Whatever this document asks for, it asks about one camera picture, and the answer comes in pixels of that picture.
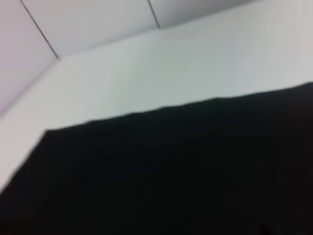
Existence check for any black shirt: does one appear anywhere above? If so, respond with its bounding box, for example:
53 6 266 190
0 82 313 235

